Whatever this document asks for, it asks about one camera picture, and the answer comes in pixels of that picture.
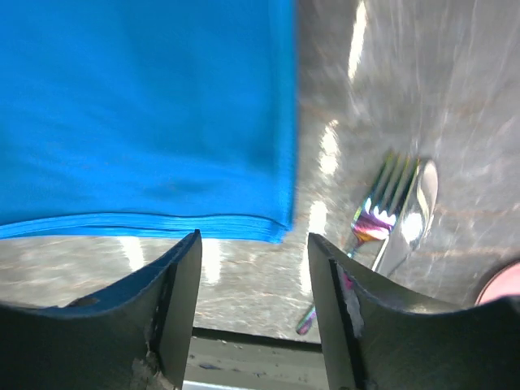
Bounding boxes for blue cloth napkin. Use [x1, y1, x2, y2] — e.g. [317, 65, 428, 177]
[1, 1, 297, 243]

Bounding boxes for iridescent rainbow fork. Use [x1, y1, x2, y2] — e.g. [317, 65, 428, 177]
[295, 150, 422, 336]

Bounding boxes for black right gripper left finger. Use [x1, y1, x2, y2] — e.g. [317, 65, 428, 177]
[1, 231, 202, 389]

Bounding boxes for pink baseball cap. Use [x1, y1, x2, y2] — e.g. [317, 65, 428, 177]
[474, 259, 520, 306]

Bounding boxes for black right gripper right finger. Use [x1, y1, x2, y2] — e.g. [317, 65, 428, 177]
[308, 233, 519, 389]

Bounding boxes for silver table knife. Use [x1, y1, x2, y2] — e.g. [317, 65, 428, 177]
[371, 158, 439, 277]

